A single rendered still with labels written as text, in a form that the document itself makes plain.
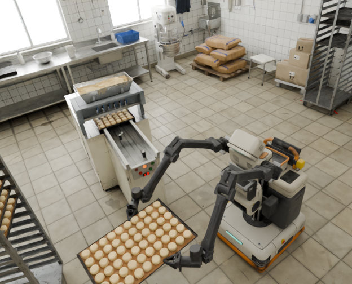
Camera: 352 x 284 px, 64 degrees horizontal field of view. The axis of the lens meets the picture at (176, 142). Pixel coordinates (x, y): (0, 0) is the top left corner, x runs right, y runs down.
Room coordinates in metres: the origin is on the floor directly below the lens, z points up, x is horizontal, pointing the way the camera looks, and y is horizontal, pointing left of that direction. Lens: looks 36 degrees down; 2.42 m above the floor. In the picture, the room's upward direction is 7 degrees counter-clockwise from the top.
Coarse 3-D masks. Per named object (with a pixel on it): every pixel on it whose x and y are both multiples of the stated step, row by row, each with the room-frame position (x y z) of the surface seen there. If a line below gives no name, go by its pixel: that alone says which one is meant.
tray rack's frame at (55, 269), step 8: (56, 264) 1.49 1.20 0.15; (40, 272) 1.43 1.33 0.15; (48, 272) 1.43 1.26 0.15; (56, 272) 1.42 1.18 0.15; (0, 280) 1.40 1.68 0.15; (16, 280) 1.39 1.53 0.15; (24, 280) 1.38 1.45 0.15; (40, 280) 1.36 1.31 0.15; (48, 280) 1.35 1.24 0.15; (56, 280) 1.34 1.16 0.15
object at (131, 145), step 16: (128, 128) 2.56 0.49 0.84; (128, 144) 2.26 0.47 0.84; (144, 144) 2.23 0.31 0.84; (112, 160) 2.42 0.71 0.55; (128, 160) 2.01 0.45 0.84; (144, 160) 1.99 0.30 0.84; (128, 176) 1.90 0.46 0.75; (144, 176) 1.96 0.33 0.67; (128, 192) 2.03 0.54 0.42; (160, 192) 2.01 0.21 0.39
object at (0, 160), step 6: (0, 156) 1.52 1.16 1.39; (0, 162) 1.50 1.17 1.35; (6, 168) 1.50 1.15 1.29; (6, 174) 1.50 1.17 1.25; (12, 180) 1.50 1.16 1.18; (18, 186) 1.52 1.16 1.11; (18, 192) 1.50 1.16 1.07; (24, 198) 1.51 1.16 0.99; (30, 216) 1.49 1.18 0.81; (36, 216) 1.52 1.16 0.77; (36, 222) 1.50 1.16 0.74; (42, 228) 1.51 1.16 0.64; (60, 258) 1.52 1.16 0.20
